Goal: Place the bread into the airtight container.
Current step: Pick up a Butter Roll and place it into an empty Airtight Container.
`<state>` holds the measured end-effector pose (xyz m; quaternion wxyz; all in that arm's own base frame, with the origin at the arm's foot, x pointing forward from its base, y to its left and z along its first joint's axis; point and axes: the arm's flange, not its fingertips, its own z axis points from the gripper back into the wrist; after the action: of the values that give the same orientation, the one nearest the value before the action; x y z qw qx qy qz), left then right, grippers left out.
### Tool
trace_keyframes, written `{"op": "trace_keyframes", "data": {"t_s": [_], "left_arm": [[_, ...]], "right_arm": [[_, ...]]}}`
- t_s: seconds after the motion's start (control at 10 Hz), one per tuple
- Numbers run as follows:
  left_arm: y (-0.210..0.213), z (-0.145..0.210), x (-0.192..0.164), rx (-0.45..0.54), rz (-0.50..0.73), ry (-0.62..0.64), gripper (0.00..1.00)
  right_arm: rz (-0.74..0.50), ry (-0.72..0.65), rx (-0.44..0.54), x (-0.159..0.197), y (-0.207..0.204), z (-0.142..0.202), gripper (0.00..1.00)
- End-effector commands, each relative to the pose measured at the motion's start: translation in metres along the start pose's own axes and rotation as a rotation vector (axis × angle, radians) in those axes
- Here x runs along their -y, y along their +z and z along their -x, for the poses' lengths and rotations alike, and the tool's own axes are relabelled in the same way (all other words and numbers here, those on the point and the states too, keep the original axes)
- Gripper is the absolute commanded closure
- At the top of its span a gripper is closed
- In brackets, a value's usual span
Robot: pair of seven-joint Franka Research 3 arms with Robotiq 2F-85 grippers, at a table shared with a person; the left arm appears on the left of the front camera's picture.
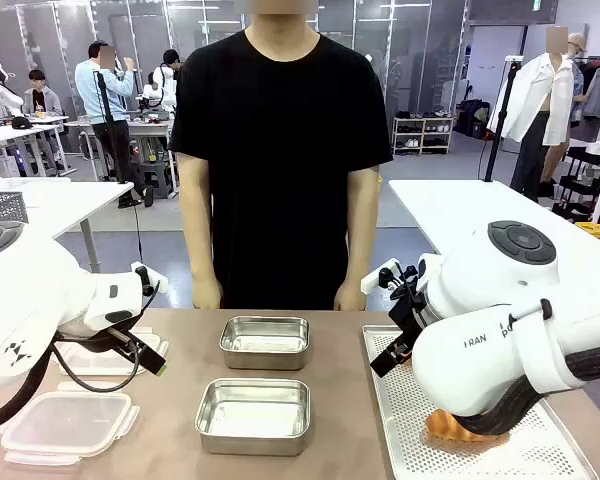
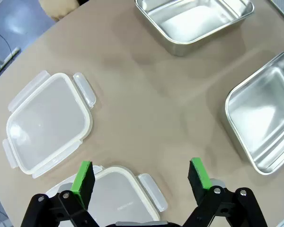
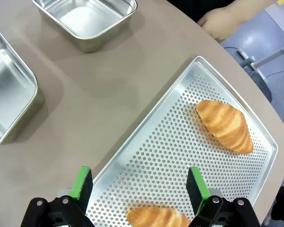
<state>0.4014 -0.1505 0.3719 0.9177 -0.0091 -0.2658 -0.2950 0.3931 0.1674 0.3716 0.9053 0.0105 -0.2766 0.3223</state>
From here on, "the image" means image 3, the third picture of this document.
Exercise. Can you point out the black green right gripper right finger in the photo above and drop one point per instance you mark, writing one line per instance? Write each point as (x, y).
(197, 189)

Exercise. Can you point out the person's left hand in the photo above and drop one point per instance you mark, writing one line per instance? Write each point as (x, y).
(219, 23)

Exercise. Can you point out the large stainless steel container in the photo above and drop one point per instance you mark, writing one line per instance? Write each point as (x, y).
(9, 94)

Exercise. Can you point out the person's black top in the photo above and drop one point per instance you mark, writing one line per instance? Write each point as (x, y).
(194, 8)

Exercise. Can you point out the small yellow tag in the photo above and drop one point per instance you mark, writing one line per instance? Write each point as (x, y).
(281, 2)

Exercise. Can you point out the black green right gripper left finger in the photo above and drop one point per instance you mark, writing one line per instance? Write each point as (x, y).
(84, 189)

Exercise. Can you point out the small stainless steel container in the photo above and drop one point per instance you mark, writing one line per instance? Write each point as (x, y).
(90, 19)

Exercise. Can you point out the person's left forearm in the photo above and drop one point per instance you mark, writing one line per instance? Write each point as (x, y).
(253, 9)

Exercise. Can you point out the grey metal pole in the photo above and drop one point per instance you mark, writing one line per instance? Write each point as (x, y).
(269, 55)

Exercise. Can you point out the perforated aluminium baking tray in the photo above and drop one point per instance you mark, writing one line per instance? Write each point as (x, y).
(170, 151)

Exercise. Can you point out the golden croissant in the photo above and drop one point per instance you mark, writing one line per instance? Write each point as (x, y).
(224, 125)
(156, 217)

